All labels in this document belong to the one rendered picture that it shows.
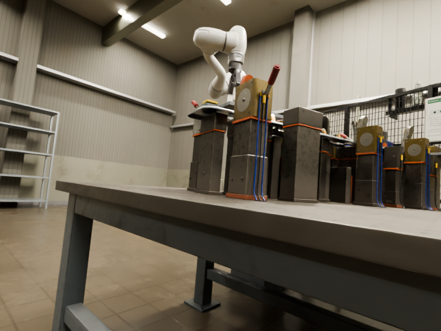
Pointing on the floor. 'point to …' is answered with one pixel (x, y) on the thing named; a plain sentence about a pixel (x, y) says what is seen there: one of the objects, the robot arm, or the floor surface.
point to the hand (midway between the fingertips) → (232, 100)
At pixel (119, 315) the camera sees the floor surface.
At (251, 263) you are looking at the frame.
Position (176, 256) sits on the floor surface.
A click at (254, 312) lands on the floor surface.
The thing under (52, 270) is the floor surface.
